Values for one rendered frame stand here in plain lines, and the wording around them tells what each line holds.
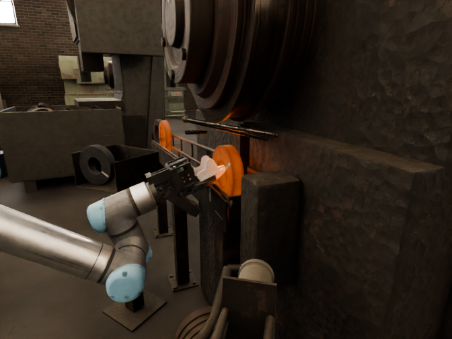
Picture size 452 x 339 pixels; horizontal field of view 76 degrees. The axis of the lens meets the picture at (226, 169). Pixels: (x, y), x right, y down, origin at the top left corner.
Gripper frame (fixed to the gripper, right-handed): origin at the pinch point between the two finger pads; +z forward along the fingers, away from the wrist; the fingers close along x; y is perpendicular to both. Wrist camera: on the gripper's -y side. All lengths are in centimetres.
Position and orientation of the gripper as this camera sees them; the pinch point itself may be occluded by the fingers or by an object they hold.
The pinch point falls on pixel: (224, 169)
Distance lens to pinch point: 79.4
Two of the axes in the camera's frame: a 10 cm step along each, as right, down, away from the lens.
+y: -2.9, -8.8, -3.8
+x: -3.7, -2.6, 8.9
